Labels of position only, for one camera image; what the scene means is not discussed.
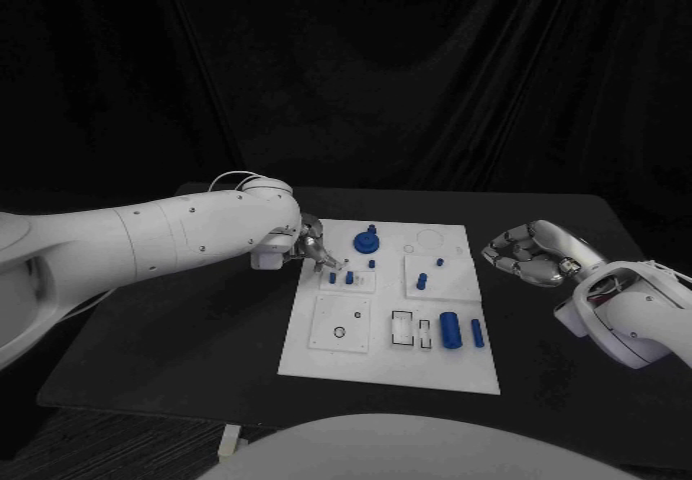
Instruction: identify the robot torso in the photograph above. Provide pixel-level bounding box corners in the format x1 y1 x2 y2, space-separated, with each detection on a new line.
193 413 650 480

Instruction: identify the small white bracket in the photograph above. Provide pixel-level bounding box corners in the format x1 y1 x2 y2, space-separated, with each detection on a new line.
216 424 242 457

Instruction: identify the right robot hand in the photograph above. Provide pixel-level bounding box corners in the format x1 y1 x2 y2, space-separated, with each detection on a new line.
480 219 609 289

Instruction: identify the blue gear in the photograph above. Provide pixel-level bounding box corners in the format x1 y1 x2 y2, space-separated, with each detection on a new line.
351 231 382 254

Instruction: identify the white cable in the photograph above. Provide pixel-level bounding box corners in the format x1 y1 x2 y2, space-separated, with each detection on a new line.
207 170 265 192

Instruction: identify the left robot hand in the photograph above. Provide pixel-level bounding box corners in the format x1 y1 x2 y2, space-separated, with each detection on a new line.
294 212 347 274

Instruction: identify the white task board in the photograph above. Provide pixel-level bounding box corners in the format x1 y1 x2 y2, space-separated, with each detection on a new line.
276 218 501 396

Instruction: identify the large blue cylinder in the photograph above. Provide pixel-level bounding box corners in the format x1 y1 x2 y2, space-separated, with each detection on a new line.
438 311 465 350

